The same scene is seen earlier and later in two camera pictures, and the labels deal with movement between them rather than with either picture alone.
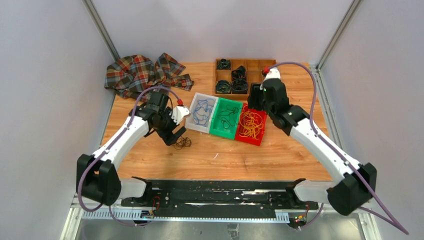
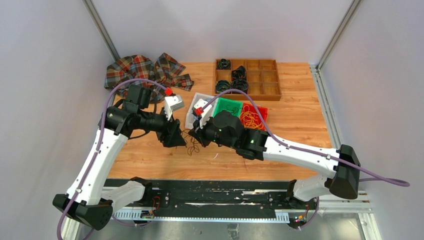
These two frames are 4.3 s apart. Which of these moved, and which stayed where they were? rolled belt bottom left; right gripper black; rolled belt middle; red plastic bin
Moved: right gripper black
Stayed: red plastic bin; rolled belt bottom left; rolled belt middle
